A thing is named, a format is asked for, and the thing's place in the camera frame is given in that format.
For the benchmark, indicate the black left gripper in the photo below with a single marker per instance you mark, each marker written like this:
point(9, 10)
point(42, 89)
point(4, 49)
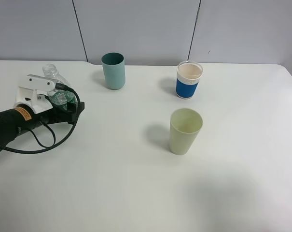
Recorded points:
point(19, 120)

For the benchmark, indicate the clear plastic bottle green label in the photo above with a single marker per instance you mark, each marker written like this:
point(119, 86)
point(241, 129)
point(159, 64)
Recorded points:
point(50, 71)

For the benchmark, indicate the pale green plastic cup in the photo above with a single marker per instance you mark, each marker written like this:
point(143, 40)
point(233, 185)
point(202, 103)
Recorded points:
point(185, 125)

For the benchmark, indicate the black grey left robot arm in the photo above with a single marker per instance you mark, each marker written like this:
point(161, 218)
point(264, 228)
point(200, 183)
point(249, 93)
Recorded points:
point(45, 148)

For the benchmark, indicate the teal plastic cup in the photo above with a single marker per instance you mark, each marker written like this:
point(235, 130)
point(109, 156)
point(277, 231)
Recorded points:
point(114, 70)

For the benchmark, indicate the clear cup blue sleeve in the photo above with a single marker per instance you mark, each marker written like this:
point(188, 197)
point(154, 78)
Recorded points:
point(188, 77)

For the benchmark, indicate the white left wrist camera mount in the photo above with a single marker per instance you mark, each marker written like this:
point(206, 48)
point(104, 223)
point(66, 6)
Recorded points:
point(27, 92)

